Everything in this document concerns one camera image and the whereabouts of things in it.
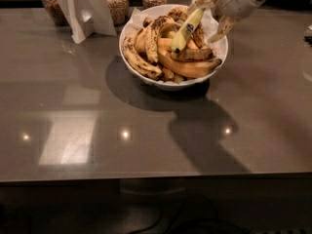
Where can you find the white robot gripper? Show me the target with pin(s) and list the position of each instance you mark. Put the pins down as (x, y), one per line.
(236, 0)

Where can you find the green-yellow banana with sticker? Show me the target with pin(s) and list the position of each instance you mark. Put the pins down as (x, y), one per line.
(190, 29)

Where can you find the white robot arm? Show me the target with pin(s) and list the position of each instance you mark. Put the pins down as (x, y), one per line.
(231, 12)

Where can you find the spotted banana back top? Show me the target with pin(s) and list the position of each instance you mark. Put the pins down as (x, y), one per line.
(178, 13)

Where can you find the brown spotted banana right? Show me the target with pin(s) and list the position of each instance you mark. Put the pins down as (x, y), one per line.
(193, 54)

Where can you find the spotted banana centre arch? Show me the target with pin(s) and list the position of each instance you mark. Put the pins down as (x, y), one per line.
(153, 31)

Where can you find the white ceramic bowl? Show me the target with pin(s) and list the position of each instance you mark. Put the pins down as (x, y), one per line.
(169, 85)

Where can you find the smooth yellow banana front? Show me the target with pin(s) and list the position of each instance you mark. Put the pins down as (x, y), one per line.
(191, 69)

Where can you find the spotted banana left edge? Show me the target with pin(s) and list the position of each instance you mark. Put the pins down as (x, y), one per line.
(136, 61)

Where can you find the glass jar middle grains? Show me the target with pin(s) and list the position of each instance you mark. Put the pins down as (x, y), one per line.
(118, 10)

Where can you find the white folded card stand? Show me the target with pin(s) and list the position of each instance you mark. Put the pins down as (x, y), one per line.
(86, 17)

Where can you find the glass jar left grains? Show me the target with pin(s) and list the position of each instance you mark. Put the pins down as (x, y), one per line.
(53, 9)

